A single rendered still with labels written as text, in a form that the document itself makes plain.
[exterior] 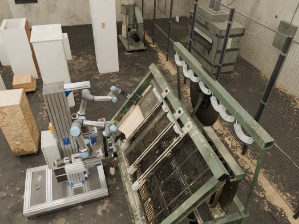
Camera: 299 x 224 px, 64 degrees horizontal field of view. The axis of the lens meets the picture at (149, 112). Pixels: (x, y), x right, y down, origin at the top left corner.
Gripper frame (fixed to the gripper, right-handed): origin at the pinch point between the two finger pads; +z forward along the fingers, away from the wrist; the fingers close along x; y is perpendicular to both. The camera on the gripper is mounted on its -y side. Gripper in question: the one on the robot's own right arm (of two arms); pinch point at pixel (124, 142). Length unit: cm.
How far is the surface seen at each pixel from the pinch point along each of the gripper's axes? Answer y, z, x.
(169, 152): 47, 3, -49
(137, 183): -9, 28, -47
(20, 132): -171, -14, 139
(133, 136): 9.0, 22.8, 24.5
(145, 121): 36.4, 9.1, 24.1
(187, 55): 136, -29, 55
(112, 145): -34, 47, 55
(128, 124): 8, 29, 58
